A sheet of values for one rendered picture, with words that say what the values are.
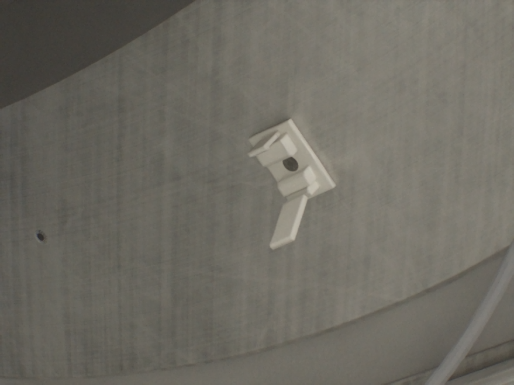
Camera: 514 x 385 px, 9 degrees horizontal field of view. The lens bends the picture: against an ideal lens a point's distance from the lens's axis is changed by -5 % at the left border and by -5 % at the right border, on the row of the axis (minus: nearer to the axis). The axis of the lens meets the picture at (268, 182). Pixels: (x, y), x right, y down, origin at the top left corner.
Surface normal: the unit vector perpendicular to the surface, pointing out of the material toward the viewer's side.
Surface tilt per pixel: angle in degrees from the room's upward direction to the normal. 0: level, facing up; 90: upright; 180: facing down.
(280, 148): 90
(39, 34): 90
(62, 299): 90
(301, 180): 90
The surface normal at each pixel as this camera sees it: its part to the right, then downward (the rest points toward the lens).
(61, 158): -0.47, 0.50
